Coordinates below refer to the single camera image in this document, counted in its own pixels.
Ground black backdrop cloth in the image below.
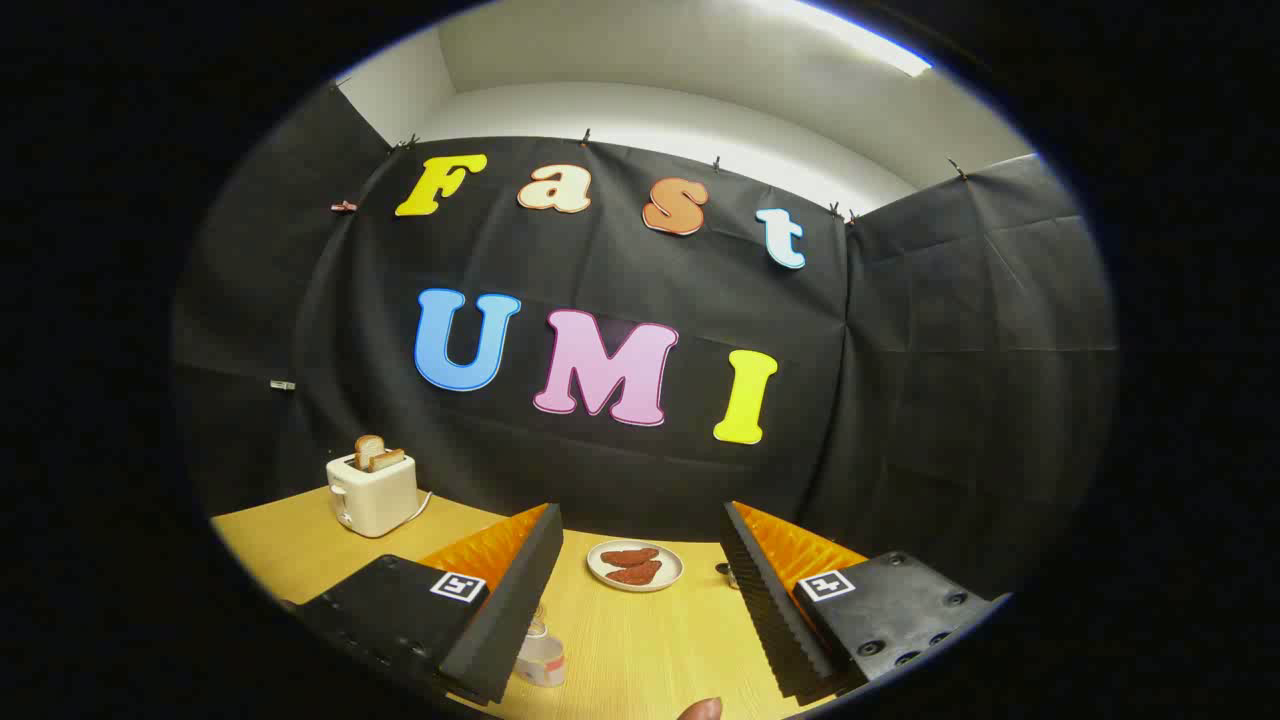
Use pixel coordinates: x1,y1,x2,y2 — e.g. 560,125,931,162
170,85,1119,601

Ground cream toaster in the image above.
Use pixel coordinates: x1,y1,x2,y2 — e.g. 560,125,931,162
326,453,420,539

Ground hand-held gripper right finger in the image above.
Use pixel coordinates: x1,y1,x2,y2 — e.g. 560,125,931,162
722,501,1011,701

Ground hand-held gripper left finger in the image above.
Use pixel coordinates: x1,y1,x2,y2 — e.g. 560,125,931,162
283,503,566,706

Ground clear plastic juice bottle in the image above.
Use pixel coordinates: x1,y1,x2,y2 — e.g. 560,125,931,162
515,605,568,689

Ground white plate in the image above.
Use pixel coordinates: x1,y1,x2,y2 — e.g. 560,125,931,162
586,540,685,593

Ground wooden table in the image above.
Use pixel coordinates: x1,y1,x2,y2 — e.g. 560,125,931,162
212,487,871,720

